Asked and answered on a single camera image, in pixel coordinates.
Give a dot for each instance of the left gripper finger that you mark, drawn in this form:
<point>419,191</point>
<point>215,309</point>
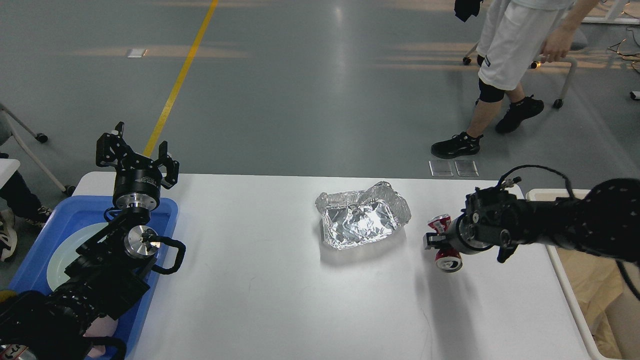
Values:
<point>113,151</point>
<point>170,165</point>

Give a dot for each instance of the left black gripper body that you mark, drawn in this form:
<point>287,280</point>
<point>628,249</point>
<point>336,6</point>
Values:
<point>137,188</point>

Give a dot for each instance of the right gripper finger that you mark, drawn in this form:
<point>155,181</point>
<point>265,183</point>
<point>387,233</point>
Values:
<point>432,240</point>

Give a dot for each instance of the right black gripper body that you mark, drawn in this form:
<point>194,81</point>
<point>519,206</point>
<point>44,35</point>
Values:
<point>461,236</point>

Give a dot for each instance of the crushed red soda can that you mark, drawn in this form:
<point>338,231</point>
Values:
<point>446,259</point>

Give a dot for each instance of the foil tray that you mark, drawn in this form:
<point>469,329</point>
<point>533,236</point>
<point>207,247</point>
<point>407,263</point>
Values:
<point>354,218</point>

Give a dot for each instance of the green plate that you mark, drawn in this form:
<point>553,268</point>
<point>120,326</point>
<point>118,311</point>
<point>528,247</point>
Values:
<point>65,254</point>

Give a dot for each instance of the brown paper bag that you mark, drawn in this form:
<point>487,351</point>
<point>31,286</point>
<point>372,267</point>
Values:
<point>596,283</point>

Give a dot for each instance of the pink mug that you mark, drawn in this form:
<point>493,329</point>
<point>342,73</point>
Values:
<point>100,327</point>

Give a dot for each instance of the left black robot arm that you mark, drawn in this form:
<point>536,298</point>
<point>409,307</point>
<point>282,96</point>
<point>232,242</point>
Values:
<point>108,276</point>

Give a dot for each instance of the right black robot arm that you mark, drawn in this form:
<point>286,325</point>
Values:
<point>605,223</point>

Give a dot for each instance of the left rolling chair leg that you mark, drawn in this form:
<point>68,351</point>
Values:
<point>8,122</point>

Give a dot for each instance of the beige plastic bin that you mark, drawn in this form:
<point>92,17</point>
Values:
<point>623,316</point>

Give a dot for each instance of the blue mug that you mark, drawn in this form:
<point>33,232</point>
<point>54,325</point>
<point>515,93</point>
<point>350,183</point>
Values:
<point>5,295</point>

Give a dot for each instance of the seated person white shorts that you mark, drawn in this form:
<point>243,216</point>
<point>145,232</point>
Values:
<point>513,34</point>

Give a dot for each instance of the black garment on chair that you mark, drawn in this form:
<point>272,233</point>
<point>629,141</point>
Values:
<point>465,9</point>

